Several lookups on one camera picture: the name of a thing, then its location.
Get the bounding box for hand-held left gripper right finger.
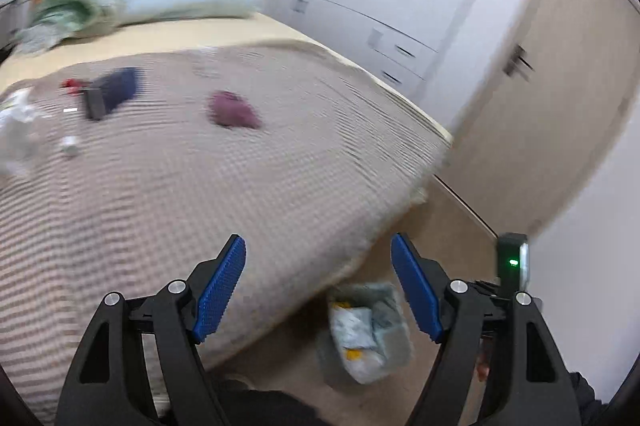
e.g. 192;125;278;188
390;233;583;426

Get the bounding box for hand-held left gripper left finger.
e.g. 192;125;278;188
55;233;248;426

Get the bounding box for grey trash bin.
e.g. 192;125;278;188
316;282;413;386

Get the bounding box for white printed plastic bag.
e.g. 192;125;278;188
331;305;382;352

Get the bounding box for purple cloth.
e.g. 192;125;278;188
207;90;263;130

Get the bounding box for small white green roll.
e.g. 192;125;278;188
57;133;82;157

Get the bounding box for navy blue cloth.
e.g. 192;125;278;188
82;66;140;121

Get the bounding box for red white snack wrapper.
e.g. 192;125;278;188
60;78;92;97

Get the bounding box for person's right hand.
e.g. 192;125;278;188
477;345;492;382

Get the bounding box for brown checkered blanket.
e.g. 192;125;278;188
0;43;453;424

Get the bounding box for person's dark trousers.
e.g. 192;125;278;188
207;376;328;426

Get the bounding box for beige wooden door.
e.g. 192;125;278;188
435;0;640;237

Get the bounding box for bed with cream sheet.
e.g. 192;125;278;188
0;13;456;287

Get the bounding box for green floral quilt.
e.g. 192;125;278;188
15;0;141;54

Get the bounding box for black door handle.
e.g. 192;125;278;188
502;46;536;81

